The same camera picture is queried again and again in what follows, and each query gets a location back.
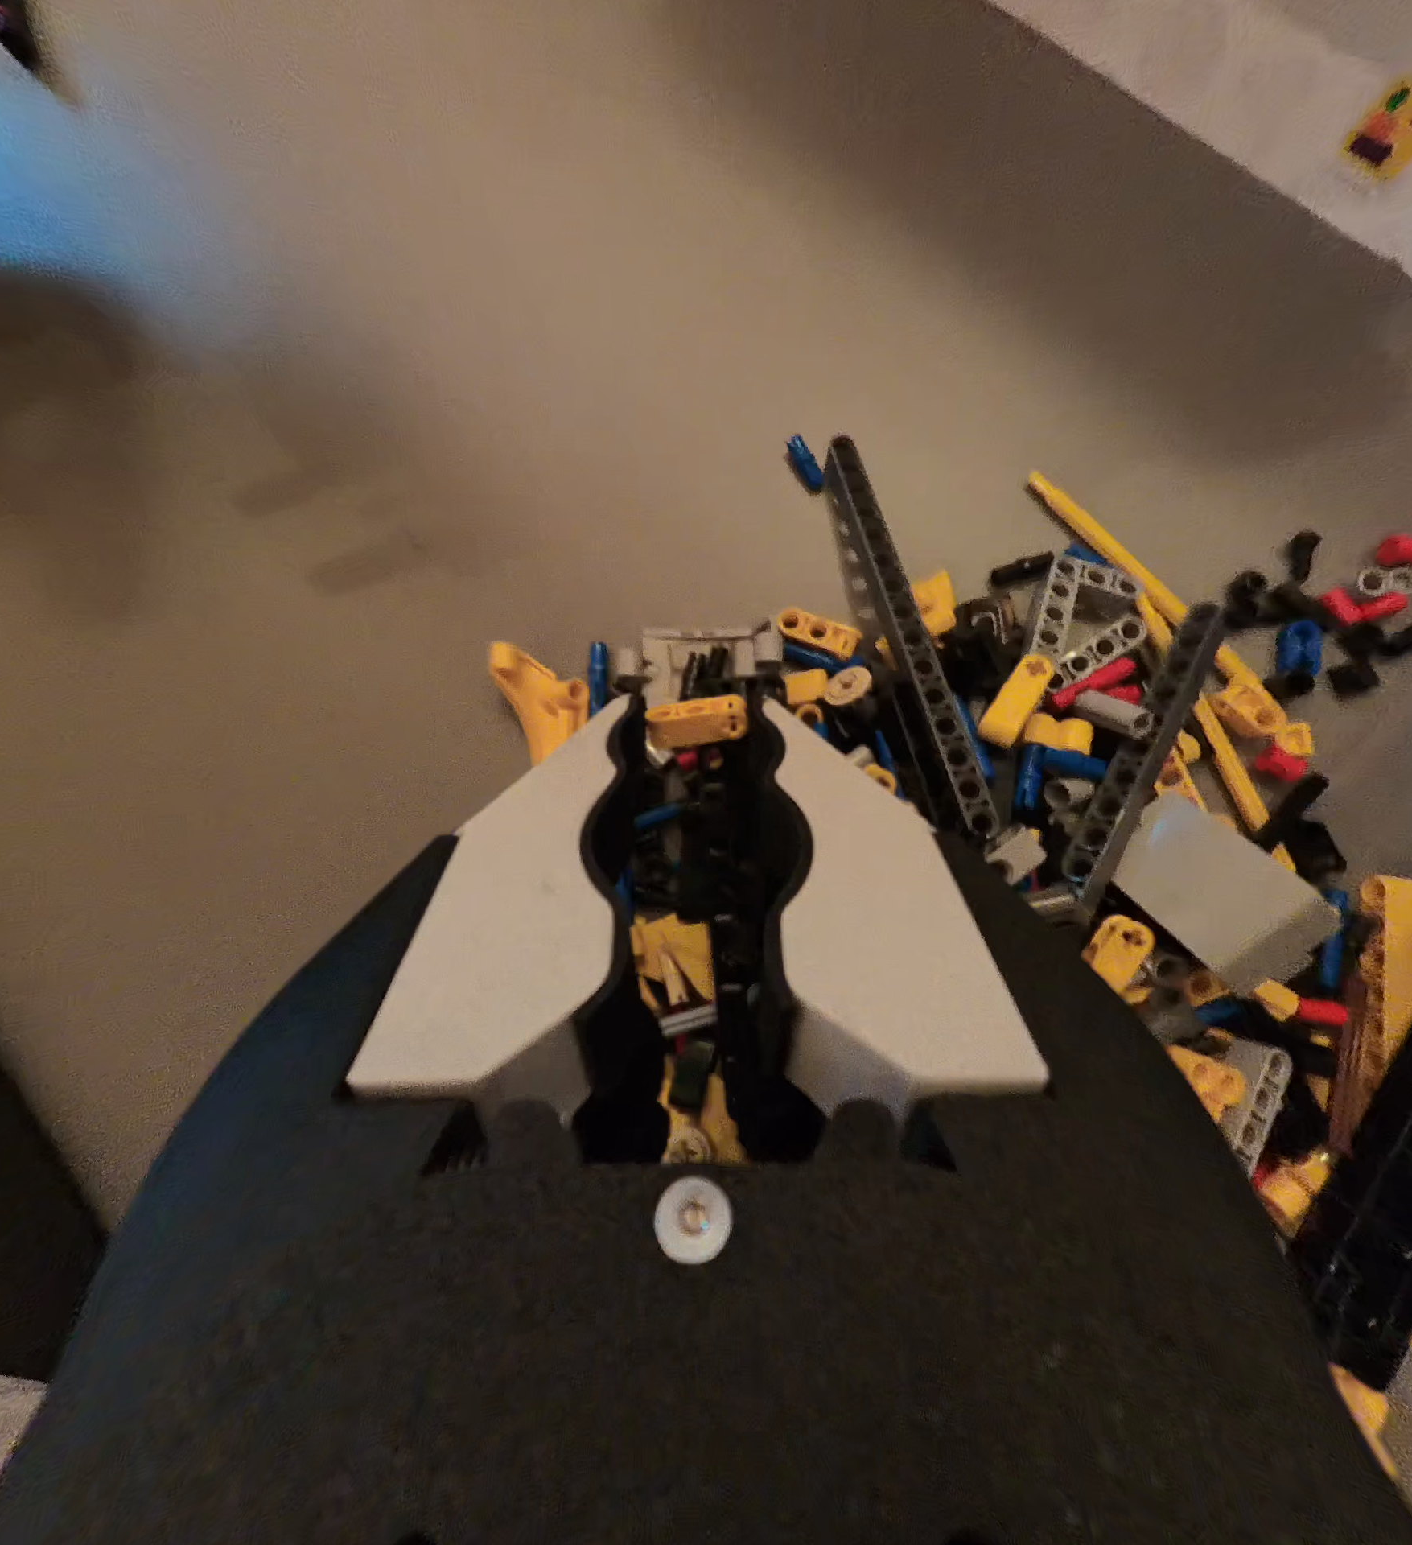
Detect white car instruction booklet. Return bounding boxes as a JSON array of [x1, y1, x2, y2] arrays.
[[984, 0, 1412, 292]]

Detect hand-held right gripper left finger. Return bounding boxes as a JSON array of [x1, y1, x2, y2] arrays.
[[346, 695, 666, 1164]]

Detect pile of brick pieces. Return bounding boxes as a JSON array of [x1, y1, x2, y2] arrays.
[[487, 435, 1412, 1245]]

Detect short yellow beam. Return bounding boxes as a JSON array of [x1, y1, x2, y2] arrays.
[[643, 695, 753, 751]]

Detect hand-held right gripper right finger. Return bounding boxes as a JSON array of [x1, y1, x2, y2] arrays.
[[745, 699, 1052, 1164]]

